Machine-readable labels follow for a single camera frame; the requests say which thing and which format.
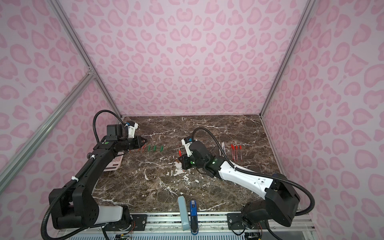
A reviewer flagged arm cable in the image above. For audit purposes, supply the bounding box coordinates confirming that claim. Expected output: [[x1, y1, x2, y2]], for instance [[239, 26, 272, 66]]
[[191, 127, 316, 217], [40, 109, 124, 240]]

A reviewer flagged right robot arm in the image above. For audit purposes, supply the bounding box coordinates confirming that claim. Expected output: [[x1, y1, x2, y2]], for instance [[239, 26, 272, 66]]
[[179, 139, 300, 228]]

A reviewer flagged pink calculator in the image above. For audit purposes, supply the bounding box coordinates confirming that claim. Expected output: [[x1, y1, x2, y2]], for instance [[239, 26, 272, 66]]
[[104, 152, 124, 172]]

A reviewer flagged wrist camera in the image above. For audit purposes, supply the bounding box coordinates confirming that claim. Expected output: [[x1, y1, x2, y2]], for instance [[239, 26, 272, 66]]
[[182, 136, 193, 157], [125, 121, 139, 139]]

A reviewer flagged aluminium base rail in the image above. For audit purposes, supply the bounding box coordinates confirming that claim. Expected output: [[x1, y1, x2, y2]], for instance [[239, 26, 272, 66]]
[[71, 211, 319, 240]]

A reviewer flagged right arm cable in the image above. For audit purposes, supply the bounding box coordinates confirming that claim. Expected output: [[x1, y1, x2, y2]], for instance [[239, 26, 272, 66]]
[[191, 127, 316, 217]]

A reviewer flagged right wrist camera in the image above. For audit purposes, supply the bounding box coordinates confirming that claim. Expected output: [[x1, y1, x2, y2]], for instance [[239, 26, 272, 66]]
[[182, 136, 193, 157]]

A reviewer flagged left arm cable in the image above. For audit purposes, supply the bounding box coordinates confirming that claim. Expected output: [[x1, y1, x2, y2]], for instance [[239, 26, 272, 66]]
[[40, 109, 124, 240]]

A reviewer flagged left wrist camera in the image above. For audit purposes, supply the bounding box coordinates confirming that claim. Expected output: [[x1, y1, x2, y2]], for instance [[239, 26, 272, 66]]
[[125, 121, 139, 139]]

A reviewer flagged blue black tool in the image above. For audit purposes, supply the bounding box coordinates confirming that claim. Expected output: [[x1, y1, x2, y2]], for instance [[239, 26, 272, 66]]
[[190, 200, 199, 236]]

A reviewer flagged light blue box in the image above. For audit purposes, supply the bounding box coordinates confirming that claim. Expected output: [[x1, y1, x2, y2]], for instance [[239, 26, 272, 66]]
[[178, 196, 191, 231]]

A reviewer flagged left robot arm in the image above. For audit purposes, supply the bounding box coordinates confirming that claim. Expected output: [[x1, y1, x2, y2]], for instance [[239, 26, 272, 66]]
[[48, 122, 147, 230]]

